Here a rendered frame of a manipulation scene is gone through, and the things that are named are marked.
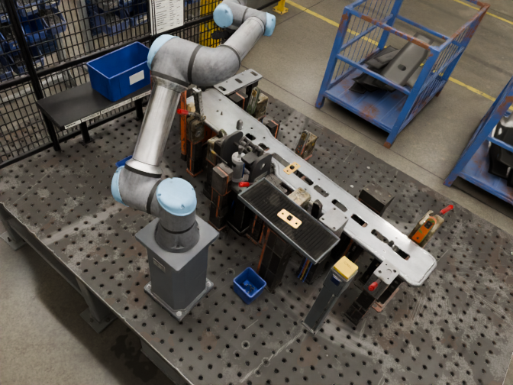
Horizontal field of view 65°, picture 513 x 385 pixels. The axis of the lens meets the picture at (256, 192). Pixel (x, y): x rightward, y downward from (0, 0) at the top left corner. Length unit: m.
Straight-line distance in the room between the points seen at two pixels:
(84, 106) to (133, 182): 0.83
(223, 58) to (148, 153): 0.36
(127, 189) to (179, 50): 0.44
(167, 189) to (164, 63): 0.37
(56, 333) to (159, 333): 0.96
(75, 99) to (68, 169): 0.36
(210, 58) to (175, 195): 0.41
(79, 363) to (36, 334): 0.30
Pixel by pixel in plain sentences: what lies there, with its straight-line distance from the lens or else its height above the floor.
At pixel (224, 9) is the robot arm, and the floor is 1.60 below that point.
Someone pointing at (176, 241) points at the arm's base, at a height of 1.14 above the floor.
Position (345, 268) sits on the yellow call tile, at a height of 1.16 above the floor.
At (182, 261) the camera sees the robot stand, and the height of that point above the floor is 1.10.
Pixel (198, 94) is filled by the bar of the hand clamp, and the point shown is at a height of 1.20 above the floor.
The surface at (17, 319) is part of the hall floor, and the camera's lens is 2.64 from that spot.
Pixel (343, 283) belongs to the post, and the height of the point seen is 1.13.
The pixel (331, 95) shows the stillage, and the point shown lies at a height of 0.19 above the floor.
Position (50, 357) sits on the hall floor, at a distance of 2.50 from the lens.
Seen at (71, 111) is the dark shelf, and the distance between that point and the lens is 2.02.
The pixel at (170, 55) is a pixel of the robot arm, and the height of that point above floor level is 1.62.
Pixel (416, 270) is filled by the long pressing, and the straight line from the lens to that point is 1.68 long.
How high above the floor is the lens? 2.27
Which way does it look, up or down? 49 degrees down
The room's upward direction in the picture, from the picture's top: 12 degrees clockwise
